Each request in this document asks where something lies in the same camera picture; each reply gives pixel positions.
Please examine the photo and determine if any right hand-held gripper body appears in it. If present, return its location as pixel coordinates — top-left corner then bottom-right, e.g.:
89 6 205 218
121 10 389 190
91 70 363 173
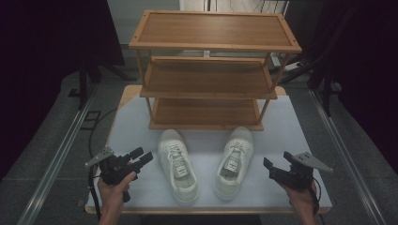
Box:
268 152 334 190

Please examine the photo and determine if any black metal stand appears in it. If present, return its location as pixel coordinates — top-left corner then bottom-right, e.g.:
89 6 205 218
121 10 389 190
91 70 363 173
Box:
279 40 343 118
68 55 139 111

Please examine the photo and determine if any dark curtain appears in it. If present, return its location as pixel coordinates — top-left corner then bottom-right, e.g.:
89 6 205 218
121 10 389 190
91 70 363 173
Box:
0 0 127 181
308 0 398 174

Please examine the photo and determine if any light blue table mat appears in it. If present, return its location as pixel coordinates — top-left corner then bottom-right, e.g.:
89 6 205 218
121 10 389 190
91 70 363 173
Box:
86 94 333 210

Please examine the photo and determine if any three-tier wooden shoe rack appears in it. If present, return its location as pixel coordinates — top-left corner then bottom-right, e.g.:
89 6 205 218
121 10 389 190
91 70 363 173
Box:
128 8 303 131

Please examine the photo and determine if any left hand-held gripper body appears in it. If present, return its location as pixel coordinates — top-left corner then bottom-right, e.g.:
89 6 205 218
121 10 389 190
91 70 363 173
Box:
84 146 139 203

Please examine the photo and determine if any black floor socket frame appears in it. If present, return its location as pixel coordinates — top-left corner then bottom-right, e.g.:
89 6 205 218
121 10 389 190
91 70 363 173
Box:
80 110 102 131

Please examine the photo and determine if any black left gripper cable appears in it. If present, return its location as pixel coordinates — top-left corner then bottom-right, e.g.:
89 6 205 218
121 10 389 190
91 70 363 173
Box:
87 164 102 221

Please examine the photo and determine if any white power strip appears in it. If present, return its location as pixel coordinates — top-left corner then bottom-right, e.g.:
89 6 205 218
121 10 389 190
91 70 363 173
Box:
269 52 302 72

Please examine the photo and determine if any person's right hand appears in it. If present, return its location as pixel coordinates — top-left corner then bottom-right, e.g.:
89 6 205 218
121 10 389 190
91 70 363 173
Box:
279 180 318 214

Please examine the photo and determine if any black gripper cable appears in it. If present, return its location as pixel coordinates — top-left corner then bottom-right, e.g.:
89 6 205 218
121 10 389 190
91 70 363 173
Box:
309 175 322 218
87 164 102 221

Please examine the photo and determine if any white sneaker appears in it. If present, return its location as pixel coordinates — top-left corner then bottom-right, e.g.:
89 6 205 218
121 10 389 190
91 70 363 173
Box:
214 126 255 202
157 128 200 206

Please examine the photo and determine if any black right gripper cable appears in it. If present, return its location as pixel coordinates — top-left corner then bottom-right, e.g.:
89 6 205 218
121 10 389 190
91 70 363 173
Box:
309 175 322 218

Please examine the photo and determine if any person's left hand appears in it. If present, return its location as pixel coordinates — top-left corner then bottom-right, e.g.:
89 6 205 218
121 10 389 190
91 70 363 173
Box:
97 171 138 215

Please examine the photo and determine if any metal floor rail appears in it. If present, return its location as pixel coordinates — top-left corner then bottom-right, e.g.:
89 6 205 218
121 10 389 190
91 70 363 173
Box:
16 88 99 225
308 88 389 225

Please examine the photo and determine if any black floor cable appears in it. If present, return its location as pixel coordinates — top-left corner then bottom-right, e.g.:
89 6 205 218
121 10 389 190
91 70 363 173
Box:
88 107 119 158

